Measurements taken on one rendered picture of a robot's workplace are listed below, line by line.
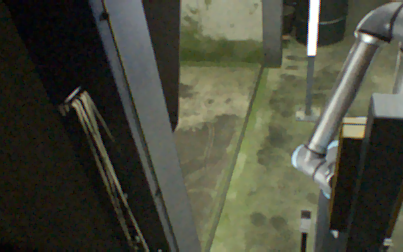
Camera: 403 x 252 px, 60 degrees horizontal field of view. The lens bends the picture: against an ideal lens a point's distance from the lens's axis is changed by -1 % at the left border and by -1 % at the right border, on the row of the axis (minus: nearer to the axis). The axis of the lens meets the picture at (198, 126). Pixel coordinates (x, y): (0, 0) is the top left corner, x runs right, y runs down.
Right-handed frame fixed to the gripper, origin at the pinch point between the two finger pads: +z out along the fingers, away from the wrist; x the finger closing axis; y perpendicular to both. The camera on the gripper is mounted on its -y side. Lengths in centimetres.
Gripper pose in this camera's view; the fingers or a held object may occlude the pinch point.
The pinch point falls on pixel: (343, 233)
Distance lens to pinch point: 105.9
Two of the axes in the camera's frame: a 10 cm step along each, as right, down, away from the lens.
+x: -9.5, -0.7, 3.1
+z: -2.8, 6.2, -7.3
